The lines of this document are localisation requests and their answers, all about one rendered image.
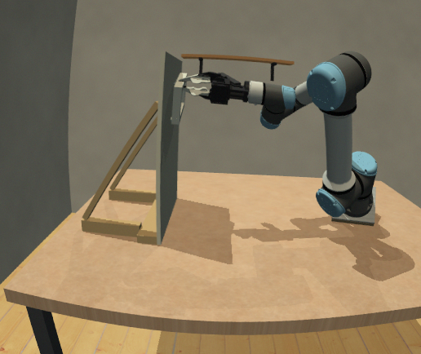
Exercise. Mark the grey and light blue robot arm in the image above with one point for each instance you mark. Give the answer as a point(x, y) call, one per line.
point(332, 85)

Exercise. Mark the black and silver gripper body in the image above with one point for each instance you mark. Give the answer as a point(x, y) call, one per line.
point(220, 91)

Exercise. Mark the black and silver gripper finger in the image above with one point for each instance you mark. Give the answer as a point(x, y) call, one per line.
point(204, 93)
point(201, 78)

